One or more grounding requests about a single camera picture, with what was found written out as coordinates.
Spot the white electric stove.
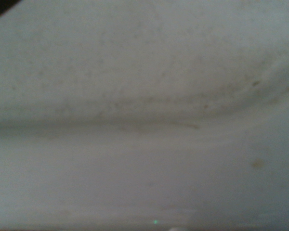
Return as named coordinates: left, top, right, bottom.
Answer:
left=0, top=0, right=289, bottom=231

